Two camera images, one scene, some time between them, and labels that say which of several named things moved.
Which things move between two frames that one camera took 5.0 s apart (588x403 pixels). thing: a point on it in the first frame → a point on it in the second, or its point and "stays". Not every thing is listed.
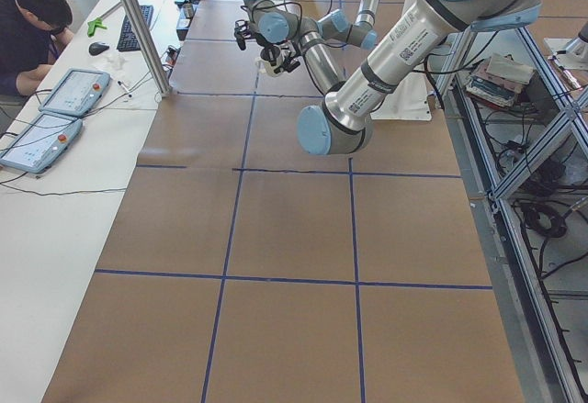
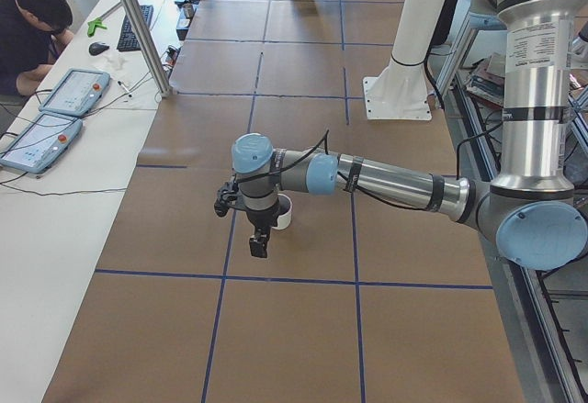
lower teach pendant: (40, 142) stays
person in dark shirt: (34, 20) stays
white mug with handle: (265, 65) → (285, 211)
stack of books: (498, 79) stays
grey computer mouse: (96, 48) stays
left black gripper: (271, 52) → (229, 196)
